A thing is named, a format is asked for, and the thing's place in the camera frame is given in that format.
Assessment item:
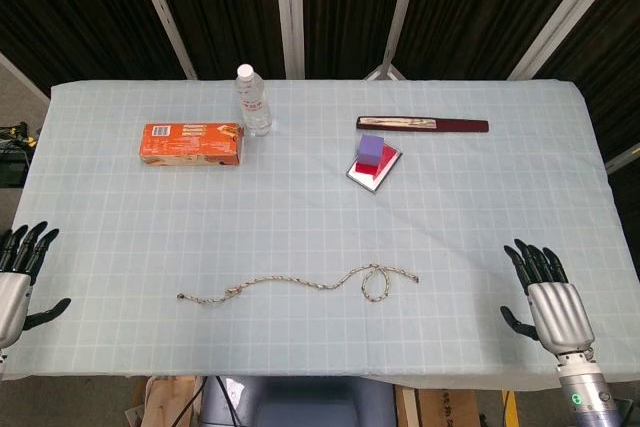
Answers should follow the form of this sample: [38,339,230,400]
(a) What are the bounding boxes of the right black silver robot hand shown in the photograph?
[499,238,597,356]

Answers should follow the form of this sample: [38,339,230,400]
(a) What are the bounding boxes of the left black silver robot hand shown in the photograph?
[0,220,72,348]

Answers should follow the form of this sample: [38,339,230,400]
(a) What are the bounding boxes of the beige speckled braided rope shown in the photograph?
[176,261,420,304]

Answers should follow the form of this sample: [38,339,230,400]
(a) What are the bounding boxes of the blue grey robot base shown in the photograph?
[199,375,399,427]

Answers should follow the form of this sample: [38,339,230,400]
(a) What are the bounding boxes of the black yellow equipment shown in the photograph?
[0,121,39,188]

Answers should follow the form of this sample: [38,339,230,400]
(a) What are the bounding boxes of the brown cardboard box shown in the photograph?
[394,386,484,427]

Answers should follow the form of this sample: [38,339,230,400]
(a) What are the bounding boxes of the light wooden board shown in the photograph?
[144,375,206,427]

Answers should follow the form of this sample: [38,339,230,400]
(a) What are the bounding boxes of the dark red folded fan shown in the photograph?
[355,115,490,135]

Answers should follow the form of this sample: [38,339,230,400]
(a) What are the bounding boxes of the red ink pad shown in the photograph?
[344,142,404,194]

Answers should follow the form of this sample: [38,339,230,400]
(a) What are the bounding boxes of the orange cardboard snack box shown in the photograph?
[138,121,246,167]

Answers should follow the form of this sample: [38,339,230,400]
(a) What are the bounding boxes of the purple foam cube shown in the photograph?
[357,133,385,164]

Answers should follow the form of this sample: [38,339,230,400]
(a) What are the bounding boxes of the light blue checked tablecloth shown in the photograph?
[0,77,640,381]

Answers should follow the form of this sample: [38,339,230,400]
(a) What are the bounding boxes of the clear plastic water bottle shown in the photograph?
[234,63,274,138]

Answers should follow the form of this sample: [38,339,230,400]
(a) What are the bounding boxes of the grey metal frame beam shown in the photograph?
[603,144,640,173]

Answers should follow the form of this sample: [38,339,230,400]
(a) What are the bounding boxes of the white metal frame post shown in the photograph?
[273,0,306,80]
[363,0,425,82]
[127,0,199,81]
[507,0,617,82]

